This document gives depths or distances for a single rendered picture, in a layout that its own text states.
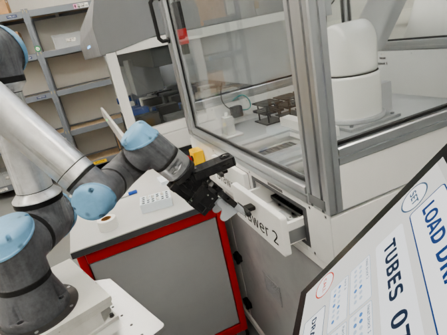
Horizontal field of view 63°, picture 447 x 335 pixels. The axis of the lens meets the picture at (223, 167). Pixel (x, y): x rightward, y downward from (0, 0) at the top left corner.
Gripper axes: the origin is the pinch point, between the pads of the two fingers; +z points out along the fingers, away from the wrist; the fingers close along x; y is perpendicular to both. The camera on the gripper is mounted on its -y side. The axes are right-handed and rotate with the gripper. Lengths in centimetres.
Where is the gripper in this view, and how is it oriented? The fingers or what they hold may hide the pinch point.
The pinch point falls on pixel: (239, 207)
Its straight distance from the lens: 98.1
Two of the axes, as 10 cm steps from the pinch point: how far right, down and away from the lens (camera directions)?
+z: 6.7, 5.8, 4.6
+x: 3.8, 2.5, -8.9
